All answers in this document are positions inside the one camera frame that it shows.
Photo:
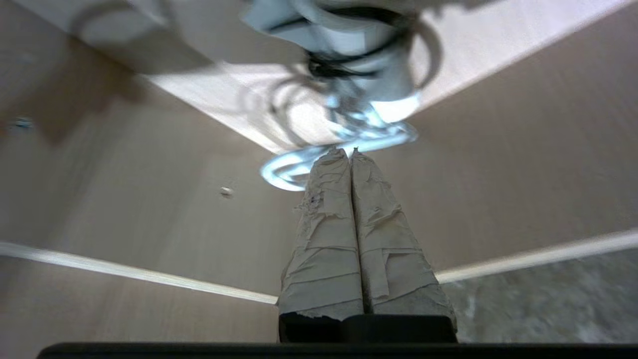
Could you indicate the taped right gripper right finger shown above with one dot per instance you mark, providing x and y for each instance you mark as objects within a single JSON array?
[{"x": 389, "y": 249}]

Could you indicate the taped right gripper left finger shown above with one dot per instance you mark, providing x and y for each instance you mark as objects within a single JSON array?
[{"x": 324, "y": 239}]

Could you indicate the wooden vanity drawer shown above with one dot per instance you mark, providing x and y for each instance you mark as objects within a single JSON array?
[{"x": 149, "y": 199}]

